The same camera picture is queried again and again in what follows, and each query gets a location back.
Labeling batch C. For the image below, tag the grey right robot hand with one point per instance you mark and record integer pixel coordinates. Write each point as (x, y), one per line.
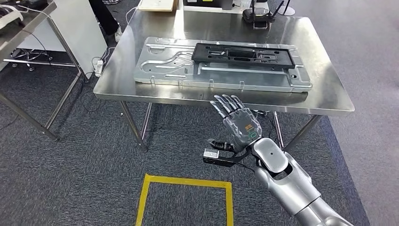
(246, 128)

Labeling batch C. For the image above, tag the black plastic panel part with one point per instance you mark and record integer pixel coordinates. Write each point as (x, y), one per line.
(199, 54)

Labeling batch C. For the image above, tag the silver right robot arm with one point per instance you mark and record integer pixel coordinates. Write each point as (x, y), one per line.
(290, 187)

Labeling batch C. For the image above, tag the stainless steel workbench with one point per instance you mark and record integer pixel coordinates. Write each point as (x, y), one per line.
(327, 90)

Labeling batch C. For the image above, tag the stamped sheet metal plate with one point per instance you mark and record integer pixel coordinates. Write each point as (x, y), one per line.
(237, 78)

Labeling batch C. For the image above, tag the yellow floor tape square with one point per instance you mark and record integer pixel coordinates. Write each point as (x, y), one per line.
(187, 181)

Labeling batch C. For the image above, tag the black router with antennas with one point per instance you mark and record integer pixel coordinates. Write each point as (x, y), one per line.
(255, 14)

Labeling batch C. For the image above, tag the grey round stand base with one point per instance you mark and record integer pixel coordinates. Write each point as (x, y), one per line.
(288, 12)

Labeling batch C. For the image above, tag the black electronic device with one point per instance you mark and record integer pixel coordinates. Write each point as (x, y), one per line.
(215, 3)

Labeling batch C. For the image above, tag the beige cardboard box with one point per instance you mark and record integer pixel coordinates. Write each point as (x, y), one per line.
(157, 4)

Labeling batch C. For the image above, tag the white power strip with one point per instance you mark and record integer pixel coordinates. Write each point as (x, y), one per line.
(98, 67)

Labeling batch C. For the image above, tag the white cabinet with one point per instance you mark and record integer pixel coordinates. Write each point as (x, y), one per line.
(78, 34)

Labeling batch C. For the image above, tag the office chair star base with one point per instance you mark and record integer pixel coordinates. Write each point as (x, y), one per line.
(29, 55)

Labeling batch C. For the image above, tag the grey metal side table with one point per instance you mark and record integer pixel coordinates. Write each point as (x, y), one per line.
(18, 40)

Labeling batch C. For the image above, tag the black desktop device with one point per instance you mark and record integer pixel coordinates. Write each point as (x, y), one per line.
(34, 3)

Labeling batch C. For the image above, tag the white desktop device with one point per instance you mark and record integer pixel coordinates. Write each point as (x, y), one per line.
(9, 15)

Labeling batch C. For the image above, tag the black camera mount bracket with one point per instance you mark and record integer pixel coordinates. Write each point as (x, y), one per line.
(224, 162)

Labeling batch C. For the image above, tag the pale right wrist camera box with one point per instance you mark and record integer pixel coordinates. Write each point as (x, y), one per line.
(211, 153)

